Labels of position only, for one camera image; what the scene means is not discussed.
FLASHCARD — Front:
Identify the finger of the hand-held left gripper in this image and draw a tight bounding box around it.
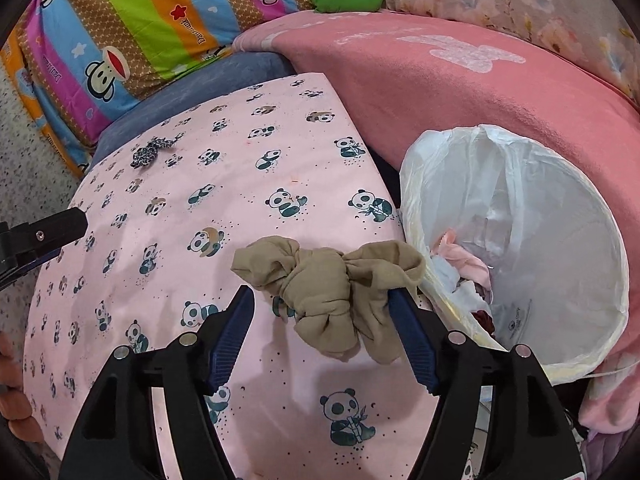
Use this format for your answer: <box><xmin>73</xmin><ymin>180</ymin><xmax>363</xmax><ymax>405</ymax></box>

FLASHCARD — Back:
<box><xmin>0</xmin><ymin>208</ymin><xmax>89</xmax><ymax>288</ymax></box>

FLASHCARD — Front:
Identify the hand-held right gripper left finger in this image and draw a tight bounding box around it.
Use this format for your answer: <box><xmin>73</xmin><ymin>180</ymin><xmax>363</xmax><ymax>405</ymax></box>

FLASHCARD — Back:
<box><xmin>59</xmin><ymin>285</ymin><xmax>256</xmax><ymax>480</ymax></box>

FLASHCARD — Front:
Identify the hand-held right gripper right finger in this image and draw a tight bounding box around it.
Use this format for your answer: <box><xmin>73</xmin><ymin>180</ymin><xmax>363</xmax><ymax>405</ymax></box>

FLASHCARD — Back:
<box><xmin>389</xmin><ymin>289</ymin><xmax>586</xmax><ymax>480</ymax></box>

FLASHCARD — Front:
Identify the dark red scrunchie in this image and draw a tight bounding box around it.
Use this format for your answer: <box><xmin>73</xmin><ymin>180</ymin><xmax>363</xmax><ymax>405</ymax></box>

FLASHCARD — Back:
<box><xmin>472</xmin><ymin>309</ymin><xmax>497</xmax><ymax>337</ymax></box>

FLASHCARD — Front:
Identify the white and pink face mask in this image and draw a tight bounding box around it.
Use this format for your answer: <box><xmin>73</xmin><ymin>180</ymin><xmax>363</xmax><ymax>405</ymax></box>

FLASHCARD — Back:
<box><xmin>456</xmin><ymin>280</ymin><xmax>492</xmax><ymax>307</ymax></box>

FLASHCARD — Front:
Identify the light blue face mask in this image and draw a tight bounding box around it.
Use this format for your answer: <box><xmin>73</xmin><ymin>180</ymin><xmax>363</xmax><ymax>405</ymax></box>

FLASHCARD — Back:
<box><xmin>430</xmin><ymin>255</ymin><xmax>462</xmax><ymax>287</ymax></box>

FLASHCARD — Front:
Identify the beige knotted cloth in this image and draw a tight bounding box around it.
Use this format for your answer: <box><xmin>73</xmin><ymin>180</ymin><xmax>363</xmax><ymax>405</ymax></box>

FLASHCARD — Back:
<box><xmin>232</xmin><ymin>236</ymin><xmax>427</xmax><ymax>365</ymax></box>

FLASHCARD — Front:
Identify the white round bin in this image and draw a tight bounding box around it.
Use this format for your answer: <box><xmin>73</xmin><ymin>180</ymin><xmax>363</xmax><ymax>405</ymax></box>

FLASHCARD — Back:
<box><xmin>400</xmin><ymin>125</ymin><xmax>629</xmax><ymax>386</ymax></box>

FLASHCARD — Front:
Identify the person's left hand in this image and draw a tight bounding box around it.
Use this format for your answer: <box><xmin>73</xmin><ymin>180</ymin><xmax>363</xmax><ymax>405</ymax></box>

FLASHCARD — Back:
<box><xmin>0</xmin><ymin>332</ymin><xmax>45</xmax><ymax>444</ymax></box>

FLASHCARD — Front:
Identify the grey speckled bedsheet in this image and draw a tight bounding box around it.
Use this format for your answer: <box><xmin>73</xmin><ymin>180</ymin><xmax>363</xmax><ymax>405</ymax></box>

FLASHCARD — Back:
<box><xmin>0</xmin><ymin>67</ymin><xmax>91</xmax><ymax>341</ymax></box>

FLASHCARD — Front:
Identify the black and white scrunchie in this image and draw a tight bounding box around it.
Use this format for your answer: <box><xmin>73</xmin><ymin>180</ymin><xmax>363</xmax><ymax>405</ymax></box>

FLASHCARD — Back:
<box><xmin>131</xmin><ymin>135</ymin><xmax>184</xmax><ymax>170</ymax></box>

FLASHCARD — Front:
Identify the pink panda print cloth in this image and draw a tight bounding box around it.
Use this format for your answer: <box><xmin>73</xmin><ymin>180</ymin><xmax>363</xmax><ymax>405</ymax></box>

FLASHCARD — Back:
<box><xmin>22</xmin><ymin>72</ymin><xmax>442</xmax><ymax>480</ymax></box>

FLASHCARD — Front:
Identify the white plastic bin liner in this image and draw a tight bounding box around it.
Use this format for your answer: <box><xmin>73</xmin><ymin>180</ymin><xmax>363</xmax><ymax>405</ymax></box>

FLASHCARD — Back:
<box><xmin>400</xmin><ymin>127</ymin><xmax>551</xmax><ymax>351</ymax></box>

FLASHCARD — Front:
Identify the blue denim cushion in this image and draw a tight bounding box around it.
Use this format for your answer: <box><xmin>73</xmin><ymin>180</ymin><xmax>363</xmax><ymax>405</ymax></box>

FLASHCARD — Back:
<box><xmin>90</xmin><ymin>51</ymin><xmax>294</xmax><ymax>172</ymax></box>

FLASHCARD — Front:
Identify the striped monkey print pillow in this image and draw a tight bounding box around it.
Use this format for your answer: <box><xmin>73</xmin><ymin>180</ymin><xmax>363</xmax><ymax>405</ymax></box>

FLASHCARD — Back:
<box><xmin>0</xmin><ymin>0</ymin><xmax>323</xmax><ymax>177</ymax></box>

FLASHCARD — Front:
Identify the pink fleece blanket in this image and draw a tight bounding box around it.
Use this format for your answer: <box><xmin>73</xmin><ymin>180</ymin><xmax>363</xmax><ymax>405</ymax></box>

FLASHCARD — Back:
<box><xmin>232</xmin><ymin>9</ymin><xmax>640</xmax><ymax>436</ymax></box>

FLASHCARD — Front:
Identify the white cable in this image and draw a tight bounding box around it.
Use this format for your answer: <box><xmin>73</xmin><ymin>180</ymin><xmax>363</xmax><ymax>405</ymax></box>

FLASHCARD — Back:
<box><xmin>585</xmin><ymin>357</ymin><xmax>638</xmax><ymax>382</ymax></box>

